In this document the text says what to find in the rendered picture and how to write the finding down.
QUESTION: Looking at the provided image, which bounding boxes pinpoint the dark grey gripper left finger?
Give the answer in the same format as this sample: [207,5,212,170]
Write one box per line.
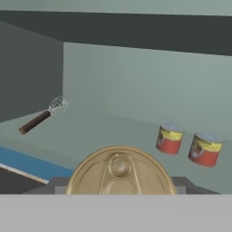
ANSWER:
[24,177,74,195]

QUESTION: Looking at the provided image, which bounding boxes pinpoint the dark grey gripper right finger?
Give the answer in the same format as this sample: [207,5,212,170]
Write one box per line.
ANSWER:
[170,176,221,195]

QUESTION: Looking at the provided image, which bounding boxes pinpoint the gold pull-tab can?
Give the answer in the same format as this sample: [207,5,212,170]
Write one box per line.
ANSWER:
[65,145,179,195]

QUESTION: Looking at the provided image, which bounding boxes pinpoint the pale green open cabinet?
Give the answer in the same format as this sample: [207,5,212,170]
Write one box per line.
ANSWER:
[0,10,232,195]

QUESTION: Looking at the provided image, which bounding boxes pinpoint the red and yellow can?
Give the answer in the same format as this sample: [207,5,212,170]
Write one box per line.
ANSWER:
[188,131,224,168]
[155,122,185,156]

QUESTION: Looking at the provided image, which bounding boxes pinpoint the brown-handled wire whisk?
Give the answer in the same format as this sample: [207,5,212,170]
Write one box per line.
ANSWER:
[18,95,70,136]

